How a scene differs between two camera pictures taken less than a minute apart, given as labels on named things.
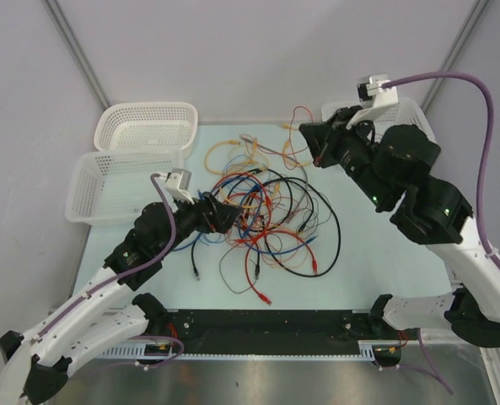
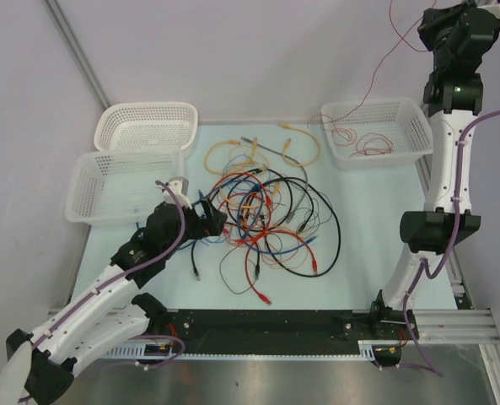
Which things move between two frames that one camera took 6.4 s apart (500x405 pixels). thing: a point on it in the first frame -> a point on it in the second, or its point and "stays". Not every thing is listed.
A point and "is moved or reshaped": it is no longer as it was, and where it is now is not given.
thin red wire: [286, 158] is moved or reshaped
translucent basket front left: [110, 187] stays
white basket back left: [148, 126] stays
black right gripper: [323, 140] -> [434, 18]
